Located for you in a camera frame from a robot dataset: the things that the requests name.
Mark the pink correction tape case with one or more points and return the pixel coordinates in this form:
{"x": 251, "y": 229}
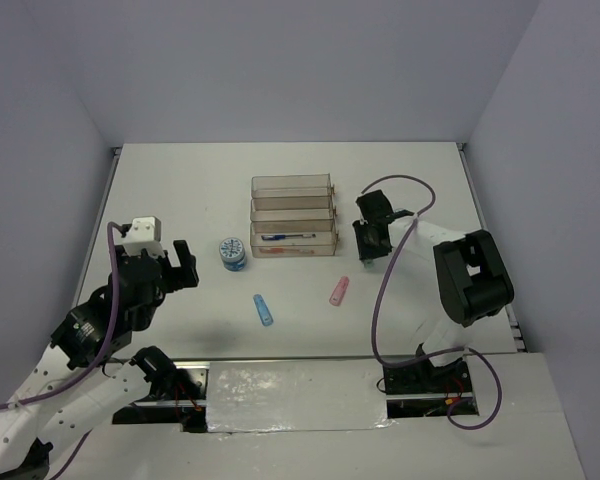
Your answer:
{"x": 339, "y": 291}

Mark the blue pen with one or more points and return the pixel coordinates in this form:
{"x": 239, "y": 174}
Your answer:
{"x": 280, "y": 237}

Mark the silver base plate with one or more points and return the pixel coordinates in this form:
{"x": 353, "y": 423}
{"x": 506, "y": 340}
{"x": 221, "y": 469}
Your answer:
{"x": 302, "y": 396}

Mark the red pen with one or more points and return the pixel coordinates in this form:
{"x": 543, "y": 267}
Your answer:
{"x": 285, "y": 251}

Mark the clear tiered organizer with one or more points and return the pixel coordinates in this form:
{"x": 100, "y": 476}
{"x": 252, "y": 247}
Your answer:
{"x": 289, "y": 204}

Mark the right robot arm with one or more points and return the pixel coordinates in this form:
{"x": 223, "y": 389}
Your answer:
{"x": 471, "y": 277}

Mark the blue correction tape case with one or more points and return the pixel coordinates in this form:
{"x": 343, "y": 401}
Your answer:
{"x": 263, "y": 311}

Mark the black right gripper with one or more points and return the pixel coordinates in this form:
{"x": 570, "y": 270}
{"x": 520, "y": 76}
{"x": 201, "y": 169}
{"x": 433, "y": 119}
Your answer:
{"x": 366, "y": 252}

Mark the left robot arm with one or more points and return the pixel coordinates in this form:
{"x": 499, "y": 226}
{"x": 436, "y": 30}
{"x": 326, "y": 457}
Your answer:
{"x": 67, "y": 394}

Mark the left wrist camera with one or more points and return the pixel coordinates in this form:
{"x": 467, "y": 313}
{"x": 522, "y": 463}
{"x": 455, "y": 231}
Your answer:
{"x": 143, "y": 235}

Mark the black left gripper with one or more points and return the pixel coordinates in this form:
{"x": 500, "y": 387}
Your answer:
{"x": 184, "y": 275}

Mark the blue jar left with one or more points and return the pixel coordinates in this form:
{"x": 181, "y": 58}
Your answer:
{"x": 233, "y": 254}

